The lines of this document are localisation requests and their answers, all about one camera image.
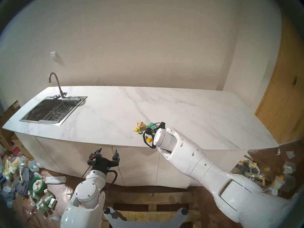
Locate cardboard box with red label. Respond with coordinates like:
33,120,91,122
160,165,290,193
11,140,33,159

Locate white kitchen counter cabinet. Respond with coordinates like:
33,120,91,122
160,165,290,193
15,133,254,189

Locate white plastic pitcher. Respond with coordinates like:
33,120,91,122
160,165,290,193
268,175,285,196

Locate grey sink drain rack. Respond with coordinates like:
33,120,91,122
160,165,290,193
38,98,82,124

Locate thin black floor cable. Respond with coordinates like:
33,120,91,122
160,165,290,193
23,206,45,228

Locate clear plastic container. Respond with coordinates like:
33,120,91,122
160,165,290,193
282,161,296,174
281,174,296,192

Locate wooden door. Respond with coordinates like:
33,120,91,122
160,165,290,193
255,13,304,145

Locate curved metal faucet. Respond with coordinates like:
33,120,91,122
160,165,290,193
49,72,71,99

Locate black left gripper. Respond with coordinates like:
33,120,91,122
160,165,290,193
87,148,120,173

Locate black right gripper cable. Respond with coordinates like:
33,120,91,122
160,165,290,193
143,122,164,149

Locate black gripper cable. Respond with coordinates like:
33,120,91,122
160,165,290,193
143,122,164,149
82,165,118,190

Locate stainless steel sink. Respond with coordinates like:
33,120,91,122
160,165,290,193
19,96,88,126

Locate pale yellow plastic bag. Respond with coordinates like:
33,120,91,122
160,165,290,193
3,159,14,181

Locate flat brown cardboard box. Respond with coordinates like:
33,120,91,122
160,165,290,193
0,100,20,140

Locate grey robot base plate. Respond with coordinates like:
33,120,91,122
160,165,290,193
103,207,189,228

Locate grey fabric bag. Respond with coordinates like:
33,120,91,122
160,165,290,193
15,168,33,196

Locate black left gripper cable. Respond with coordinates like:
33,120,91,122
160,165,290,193
82,165,118,190

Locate white foam net sleeve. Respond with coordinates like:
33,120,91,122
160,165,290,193
45,176,67,185

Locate green bowl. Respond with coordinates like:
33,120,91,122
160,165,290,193
29,177,45,195

